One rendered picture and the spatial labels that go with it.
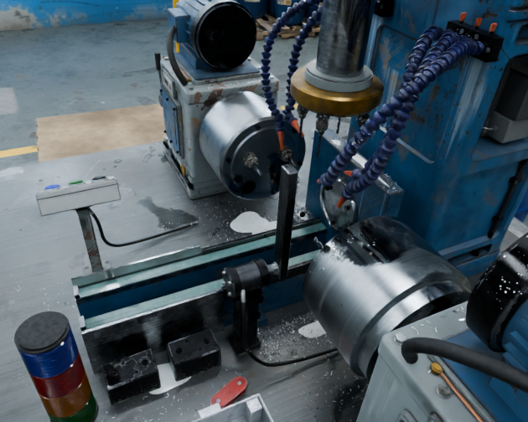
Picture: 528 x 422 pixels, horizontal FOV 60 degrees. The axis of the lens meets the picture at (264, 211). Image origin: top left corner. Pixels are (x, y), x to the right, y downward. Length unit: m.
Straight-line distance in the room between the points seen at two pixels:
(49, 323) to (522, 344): 0.53
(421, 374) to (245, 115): 0.76
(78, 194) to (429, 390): 0.80
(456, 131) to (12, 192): 1.30
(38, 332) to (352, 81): 0.64
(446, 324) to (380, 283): 0.12
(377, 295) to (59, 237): 0.95
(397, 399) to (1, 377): 0.79
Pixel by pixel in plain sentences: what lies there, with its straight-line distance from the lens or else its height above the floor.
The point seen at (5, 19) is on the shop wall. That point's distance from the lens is 6.33.
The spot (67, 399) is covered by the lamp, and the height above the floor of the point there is 1.11.
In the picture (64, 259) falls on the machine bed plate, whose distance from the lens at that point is 1.33.
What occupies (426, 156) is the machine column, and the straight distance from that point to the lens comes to 1.04.
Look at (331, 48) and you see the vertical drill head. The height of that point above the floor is 1.40.
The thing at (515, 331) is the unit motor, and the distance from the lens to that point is 0.57.
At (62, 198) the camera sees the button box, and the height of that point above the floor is 1.06.
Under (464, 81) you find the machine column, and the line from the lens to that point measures 0.94.
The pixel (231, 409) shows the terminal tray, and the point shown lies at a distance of 0.59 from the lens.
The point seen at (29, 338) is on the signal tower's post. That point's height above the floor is 1.22.
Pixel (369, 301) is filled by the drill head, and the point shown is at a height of 1.13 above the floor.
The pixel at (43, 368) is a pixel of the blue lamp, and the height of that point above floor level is 1.18.
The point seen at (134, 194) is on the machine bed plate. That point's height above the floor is 0.80.
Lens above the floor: 1.66
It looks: 37 degrees down
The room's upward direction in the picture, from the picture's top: 3 degrees clockwise
